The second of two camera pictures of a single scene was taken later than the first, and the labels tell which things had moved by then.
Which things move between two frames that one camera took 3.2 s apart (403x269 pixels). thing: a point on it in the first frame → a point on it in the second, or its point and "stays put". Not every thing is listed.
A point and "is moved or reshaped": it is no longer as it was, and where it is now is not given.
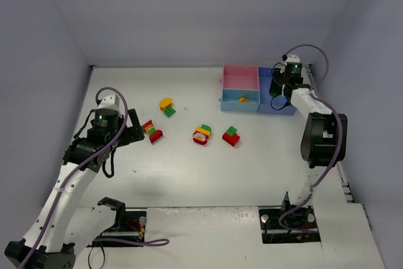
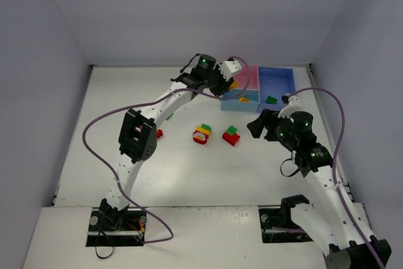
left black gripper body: (132, 129) → (218, 83)
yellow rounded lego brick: (165, 103) is moved or reshaped
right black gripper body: (276, 85) → (269, 125)
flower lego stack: (200, 136) stays put
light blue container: (229, 100) stays put
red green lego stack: (231, 137) stays put
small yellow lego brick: (243, 99) stays put
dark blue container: (268, 103) stays put
